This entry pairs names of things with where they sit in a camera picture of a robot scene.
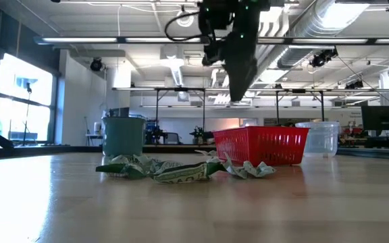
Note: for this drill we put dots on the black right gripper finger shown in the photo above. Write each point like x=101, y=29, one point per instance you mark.
x=243, y=81

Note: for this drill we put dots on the play dollar bill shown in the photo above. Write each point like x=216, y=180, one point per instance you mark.
x=248, y=168
x=184, y=173
x=123, y=170
x=205, y=153

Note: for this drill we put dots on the clear plastic cup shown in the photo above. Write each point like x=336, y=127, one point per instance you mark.
x=321, y=140

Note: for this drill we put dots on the background black robot arm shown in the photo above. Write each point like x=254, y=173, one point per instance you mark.
x=199, y=134
x=154, y=133

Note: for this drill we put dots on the red plastic basket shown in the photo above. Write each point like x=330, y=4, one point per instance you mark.
x=258, y=145

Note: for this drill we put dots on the black ceiling spotlight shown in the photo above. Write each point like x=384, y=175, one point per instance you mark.
x=323, y=57
x=96, y=65
x=354, y=84

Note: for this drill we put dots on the background office chair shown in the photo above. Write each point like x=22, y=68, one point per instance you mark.
x=172, y=138

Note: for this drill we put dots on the teal green mug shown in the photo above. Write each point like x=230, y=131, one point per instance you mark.
x=123, y=136

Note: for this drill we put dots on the black monitor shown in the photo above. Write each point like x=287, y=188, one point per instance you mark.
x=382, y=118

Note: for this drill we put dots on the long ceiling light bar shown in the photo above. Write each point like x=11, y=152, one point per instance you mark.
x=79, y=40

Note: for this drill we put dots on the black tripod stand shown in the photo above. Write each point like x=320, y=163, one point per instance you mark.
x=28, y=111

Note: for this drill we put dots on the background black rig frame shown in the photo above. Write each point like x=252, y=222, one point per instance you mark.
x=204, y=108

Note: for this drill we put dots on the silver ventilation duct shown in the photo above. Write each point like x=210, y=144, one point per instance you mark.
x=319, y=20

